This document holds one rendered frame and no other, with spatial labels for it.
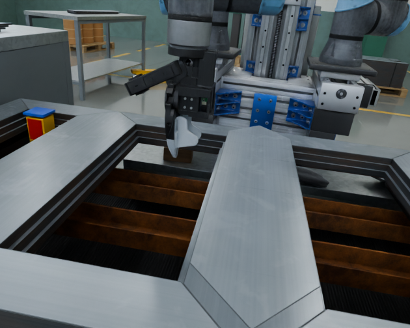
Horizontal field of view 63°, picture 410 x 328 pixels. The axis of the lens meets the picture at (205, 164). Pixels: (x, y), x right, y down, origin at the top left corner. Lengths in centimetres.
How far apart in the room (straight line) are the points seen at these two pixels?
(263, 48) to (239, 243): 102
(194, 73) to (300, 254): 35
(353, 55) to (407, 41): 976
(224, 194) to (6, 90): 85
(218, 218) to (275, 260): 12
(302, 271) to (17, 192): 49
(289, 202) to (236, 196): 10
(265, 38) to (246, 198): 89
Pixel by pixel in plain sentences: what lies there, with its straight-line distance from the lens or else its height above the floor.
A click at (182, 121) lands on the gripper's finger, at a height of 100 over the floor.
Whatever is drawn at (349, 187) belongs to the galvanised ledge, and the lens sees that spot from 123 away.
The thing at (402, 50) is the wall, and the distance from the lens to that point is 1109.
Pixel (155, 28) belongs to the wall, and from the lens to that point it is 1138.
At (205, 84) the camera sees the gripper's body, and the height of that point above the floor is 107.
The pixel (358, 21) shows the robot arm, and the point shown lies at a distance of 134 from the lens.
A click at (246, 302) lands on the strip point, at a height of 87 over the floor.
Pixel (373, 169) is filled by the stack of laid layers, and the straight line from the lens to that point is 101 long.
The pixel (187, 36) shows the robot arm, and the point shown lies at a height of 114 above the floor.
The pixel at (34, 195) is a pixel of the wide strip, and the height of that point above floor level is 87.
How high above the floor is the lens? 119
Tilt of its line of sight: 25 degrees down
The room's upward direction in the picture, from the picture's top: 5 degrees clockwise
